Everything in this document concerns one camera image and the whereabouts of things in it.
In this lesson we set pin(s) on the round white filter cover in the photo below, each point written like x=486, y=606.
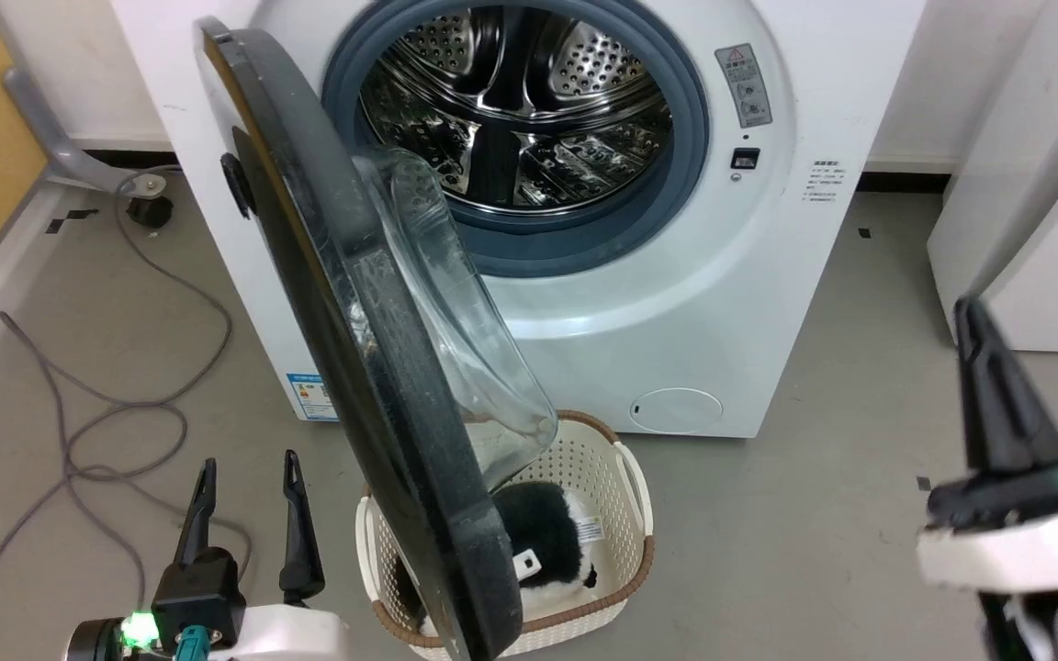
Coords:
x=676, y=410

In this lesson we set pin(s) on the blue energy label sticker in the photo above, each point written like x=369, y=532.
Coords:
x=311, y=397

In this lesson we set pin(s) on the black round washer door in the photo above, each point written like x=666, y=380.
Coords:
x=327, y=275

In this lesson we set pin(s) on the white appliance cabinet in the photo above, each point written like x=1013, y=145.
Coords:
x=1034, y=229

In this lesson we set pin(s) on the black door latch socket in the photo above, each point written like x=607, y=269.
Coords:
x=745, y=159

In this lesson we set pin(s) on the cream plastic laundry basket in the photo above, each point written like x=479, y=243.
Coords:
x=618, y=514

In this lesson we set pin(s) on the white front-load washing machine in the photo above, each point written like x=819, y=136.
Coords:
x=768, y=275

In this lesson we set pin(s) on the stainless steel washer drum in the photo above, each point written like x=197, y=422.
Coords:
x=511, y=92

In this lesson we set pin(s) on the black round floor plug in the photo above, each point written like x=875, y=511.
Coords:
x=151, y=212

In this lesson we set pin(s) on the black and white plush toy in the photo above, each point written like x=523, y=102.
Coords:
x=547, y=537

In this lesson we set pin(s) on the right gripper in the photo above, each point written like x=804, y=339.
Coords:
x=1016, y=551

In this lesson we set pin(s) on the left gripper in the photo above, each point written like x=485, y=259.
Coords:
x=217, y=610

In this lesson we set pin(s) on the grey rubber door gasket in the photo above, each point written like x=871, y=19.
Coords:
x=566, y=250

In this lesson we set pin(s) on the grey warning sticker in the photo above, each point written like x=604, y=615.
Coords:
x=744, y=85

